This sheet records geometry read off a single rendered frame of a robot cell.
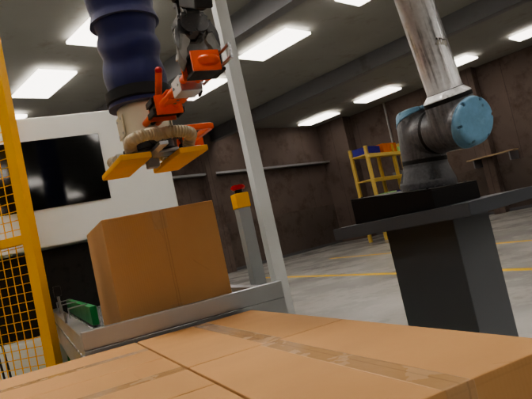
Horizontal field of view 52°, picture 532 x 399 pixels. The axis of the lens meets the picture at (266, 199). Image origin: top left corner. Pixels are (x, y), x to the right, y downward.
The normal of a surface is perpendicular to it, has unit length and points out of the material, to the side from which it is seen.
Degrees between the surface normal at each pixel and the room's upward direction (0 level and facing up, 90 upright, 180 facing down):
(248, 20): 90
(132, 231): 90
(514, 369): 90
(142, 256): 90
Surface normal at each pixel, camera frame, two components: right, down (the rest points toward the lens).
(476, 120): 0.41, 0.02
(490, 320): 0.67, -0.19
